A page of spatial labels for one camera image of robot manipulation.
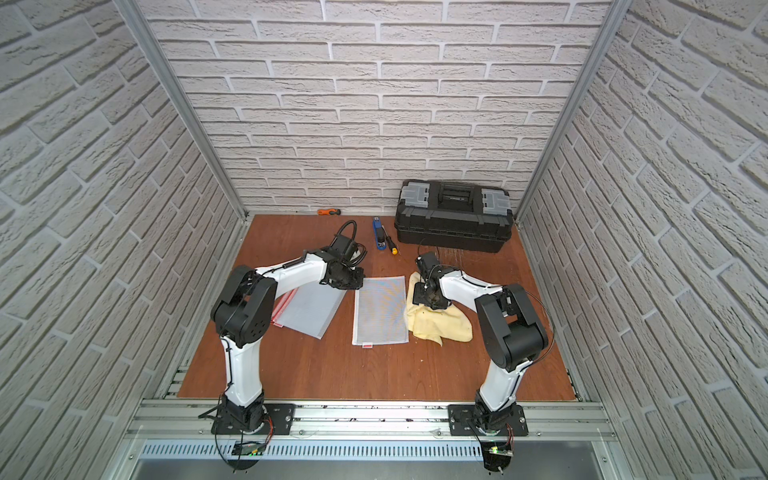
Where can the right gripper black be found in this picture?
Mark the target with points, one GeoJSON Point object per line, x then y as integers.
{"type": "Point", "coordinates": [420, 297]}

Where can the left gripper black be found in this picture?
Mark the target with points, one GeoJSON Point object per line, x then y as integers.
{"type": "Point", "coordinates": [349, 281]}

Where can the yellow cleaning cloth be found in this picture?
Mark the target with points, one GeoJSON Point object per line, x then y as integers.
{"type": "Point", "coordinates": [435, 325]}

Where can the white mesh document bag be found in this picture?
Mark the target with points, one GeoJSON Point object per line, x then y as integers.
{"type": "Point", "coordinates": [379, 312]}
{"type": "Point", "coordinates": [312, 309]}

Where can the red zipper mesh document bag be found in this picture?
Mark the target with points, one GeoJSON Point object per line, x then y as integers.
{"type": "Point", "coordinates": [280, 306]}

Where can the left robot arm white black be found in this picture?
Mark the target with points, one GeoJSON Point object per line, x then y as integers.
{"type": "Point", "coordinates": [242, 315]}

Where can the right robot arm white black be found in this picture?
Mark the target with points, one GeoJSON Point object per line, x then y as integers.
{"type": "Point", "coordinates": [513, 335]}

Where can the black yellow screwdriver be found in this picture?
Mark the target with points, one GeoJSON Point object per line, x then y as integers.
{"type": "Point", "coordinates": [391, 245]}

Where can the blue tool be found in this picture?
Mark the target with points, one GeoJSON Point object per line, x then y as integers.
{"type": "Point", "coordinates": [379, 234]}

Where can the orange black utility knife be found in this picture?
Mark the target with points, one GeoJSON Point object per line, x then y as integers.
{"type": "Point", "coordinates": [329, 212]}

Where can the black plastic toolbox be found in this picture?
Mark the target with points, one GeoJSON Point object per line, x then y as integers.
{"type": "Point", "coordinates": [453, 215]}

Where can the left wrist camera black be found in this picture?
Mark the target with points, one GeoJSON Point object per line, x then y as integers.
{"type": "Point", "coordinates": [347, 250]}

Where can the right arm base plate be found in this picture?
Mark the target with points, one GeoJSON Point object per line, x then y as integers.
{"type": "Point", "coordinates": [471, 419]}

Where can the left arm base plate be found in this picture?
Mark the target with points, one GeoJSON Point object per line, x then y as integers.
{"type": "Point", "coordinates": [260, 419]}

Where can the aluminium front rail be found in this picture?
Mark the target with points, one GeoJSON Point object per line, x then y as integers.
{"type": "Point", "coordinates": [381, 420]}

